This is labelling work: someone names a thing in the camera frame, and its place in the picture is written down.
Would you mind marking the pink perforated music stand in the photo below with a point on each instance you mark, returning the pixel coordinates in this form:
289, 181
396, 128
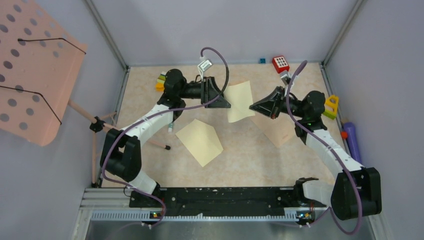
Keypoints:
39, 66

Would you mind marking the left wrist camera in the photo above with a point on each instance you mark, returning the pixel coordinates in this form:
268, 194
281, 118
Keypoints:
204, 65

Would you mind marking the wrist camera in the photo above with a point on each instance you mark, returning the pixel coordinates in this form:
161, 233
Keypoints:
204, 65
286, 78

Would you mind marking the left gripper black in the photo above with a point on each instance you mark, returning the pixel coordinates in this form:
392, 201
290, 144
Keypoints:
209, 90

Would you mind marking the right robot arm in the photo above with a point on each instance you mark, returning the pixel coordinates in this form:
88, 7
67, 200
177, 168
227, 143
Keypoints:
331, 159

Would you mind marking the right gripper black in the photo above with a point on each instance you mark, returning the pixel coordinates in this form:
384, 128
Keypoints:
270, 106

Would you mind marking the letter sheet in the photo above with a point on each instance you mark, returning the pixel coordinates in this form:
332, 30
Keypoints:
240, 97

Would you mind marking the yellow green toy block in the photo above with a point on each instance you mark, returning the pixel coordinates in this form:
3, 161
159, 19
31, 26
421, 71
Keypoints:
331, 107

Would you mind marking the pink paper sheet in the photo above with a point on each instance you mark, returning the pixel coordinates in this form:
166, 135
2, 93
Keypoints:
278, 130

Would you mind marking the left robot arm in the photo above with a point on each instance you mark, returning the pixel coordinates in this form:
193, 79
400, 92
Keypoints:
121, 153

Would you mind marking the stacked colourful toy blocks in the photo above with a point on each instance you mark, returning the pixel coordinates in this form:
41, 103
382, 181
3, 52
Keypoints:
160, 82

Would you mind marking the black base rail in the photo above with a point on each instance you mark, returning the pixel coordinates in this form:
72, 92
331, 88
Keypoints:
301, 204

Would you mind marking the yellow envelope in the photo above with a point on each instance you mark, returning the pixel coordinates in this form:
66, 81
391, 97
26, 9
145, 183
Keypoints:
201, 140

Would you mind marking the glue stick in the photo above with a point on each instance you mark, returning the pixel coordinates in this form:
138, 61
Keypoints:
170, 127

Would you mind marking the red toy block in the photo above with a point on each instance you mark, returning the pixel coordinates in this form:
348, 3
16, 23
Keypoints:
280, 64

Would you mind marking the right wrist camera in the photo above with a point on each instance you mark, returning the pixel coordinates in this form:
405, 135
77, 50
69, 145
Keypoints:
286, 78

